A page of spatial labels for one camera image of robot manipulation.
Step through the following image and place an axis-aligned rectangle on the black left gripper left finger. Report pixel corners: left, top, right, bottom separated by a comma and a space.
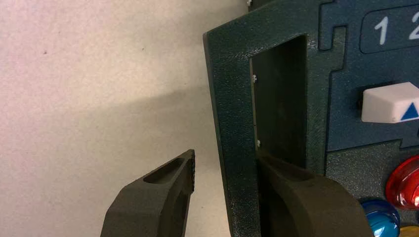
99, 149, 196, 237

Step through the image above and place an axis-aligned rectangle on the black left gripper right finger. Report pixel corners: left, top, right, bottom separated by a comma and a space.
256, 155, 375, 237

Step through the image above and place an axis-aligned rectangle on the dark teal task board box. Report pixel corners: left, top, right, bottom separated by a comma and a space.
203, 0, 419, 237

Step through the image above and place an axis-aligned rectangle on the blue round push button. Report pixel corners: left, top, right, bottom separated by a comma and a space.
361, 199, 401, 237

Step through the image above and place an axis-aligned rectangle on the red round push button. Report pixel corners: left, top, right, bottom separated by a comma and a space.
385, 155, 419, 210

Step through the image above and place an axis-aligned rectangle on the yellow round push button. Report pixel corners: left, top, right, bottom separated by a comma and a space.
399, 226, 419, 237

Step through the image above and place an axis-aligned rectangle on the white slider knob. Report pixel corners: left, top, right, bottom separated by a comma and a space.
361, 81, 419, 124

